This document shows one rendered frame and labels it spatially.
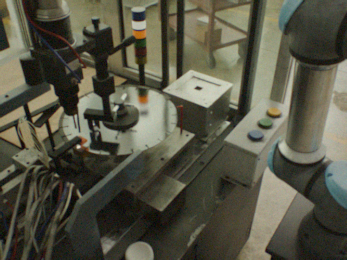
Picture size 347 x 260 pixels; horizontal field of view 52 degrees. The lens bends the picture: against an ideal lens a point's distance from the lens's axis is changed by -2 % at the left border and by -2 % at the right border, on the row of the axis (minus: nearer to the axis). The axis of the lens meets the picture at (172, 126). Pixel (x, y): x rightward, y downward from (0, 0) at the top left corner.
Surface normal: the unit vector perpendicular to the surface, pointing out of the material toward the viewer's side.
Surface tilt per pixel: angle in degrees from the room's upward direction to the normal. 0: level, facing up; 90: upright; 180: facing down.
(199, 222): 0
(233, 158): 90
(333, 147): 0
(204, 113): 90
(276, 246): 0
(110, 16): 90
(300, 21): 93
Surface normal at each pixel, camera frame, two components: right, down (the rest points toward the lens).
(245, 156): -0.57, 0.50
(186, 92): 0.00, -0.79
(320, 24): -0.80, 0.28
